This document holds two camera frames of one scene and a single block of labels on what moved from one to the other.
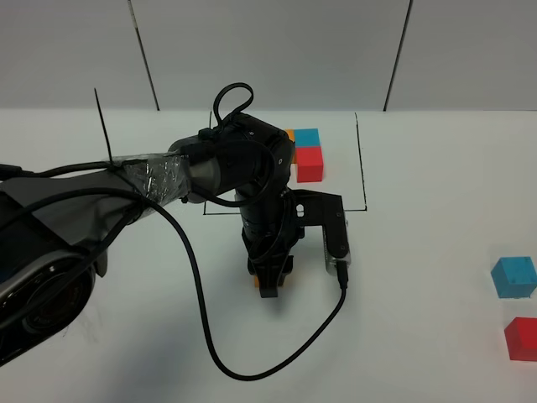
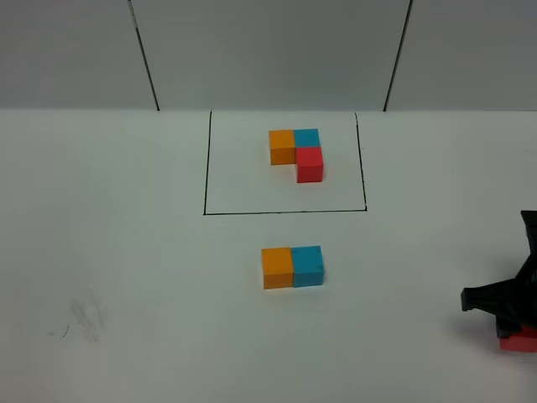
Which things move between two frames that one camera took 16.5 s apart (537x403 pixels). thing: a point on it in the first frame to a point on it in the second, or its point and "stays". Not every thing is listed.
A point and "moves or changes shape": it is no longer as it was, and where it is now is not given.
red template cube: x=309 y=164 stays
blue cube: x=514 y=277 to x=308 y=269
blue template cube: x=305 y=137 stays
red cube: x=521 y=335 moves or changes shape
